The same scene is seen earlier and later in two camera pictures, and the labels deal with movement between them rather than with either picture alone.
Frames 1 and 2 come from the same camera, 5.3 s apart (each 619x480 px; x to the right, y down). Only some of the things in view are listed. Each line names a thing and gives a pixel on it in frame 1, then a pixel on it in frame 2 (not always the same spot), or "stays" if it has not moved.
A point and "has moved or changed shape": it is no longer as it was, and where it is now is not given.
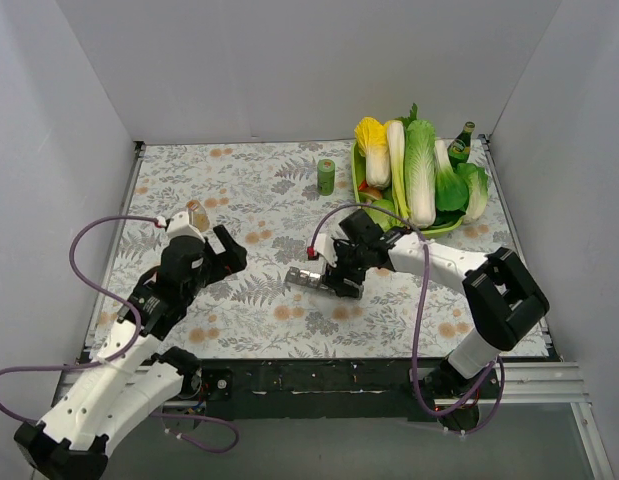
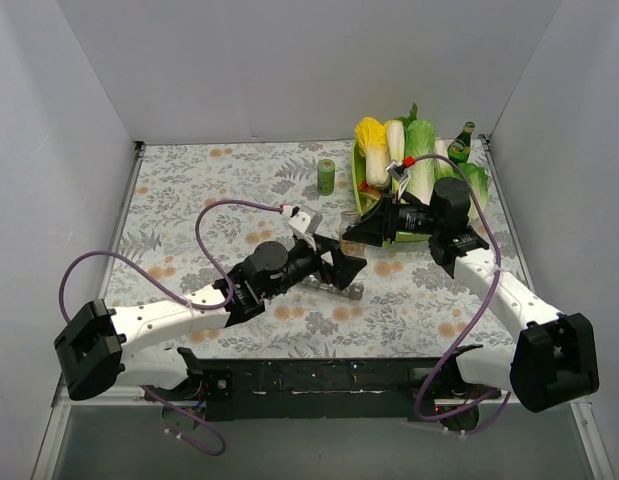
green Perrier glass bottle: (459, 149) stays
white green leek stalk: (397, 154) stays
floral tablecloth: (275, 197) stays
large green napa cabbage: (420, 172) stays
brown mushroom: (373, 191) stays
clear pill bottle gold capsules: (197, 215) has moved or changed shape
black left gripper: (215, 257) to (324, 258)
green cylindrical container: (326, 172) stays
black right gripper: (342, 270) to (386, 220)
